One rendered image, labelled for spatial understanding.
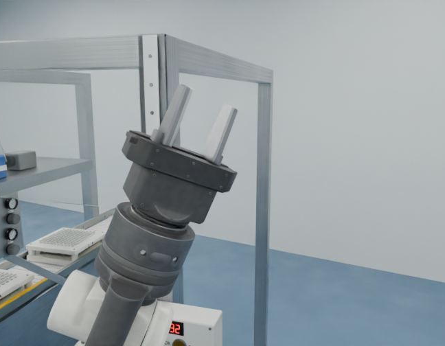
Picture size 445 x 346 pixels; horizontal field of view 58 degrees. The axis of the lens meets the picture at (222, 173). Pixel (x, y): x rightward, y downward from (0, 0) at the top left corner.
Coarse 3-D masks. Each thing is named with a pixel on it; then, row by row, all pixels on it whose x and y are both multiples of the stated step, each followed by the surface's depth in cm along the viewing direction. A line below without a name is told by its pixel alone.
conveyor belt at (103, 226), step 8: (112, 216) 234; (96, 224) 219; (104, 224) 219; (40, 264) 168; (48, 264) 168; (56, 264) 168; (24, 272) 160; (32, 272) 160; (32, 280) 153; (40, 280) 153
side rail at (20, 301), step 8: (96, 248) 176; (88, 256) 169; (96, 256) 175; (72, 264) 159; (80, 264) 164; (56, 272) 152; (64, 272) 155; (48, 280) 146; (40, 288) 143; (24, 296) 136; (32, 296) 139; (8, 304) 129; (16, 304) 132; (0, 312) 126; (8, 312) 129
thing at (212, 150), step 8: (224, 104) 42; (224, 112) 42; (232, 112) 41; (216, 120) 43; (224, 120) 41; (232, 120) 41; (216, 128) 42; (224, 128) 41; (208, 136) 43; (216, 136) 42; (224, 136) 41; (208, 144) 43; (216, 144) 41; (224, 144) 41; (208, 152) 42; (216, 152) 41; (208, 160) 42; (216, 160) 41
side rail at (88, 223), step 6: (108, 210) 234; (114, 210) 237; (96, 216) 222; (102, 216) 226; (108, 216) 231; (84, 222) 211; (90, 222) 215; (96, 222) 221; (72, 228) 202; (78, 228) 206; (84, 228) 211; (24, 252) 171; (24, 258) 171; (0, 264) 159; (6, 264) 162; (12, 264) 165
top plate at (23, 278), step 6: (0, 270) 145; (6, 270) 145; (18, 276) 141; (24, 276) 141; (30, 276) 141; (12, 282) 136; (18, 282) 136; (24, 282) 138; (0, 288) 132; (6, 288) 132; (12, 288) 133; (0, 294) 129; (6, 294) 131
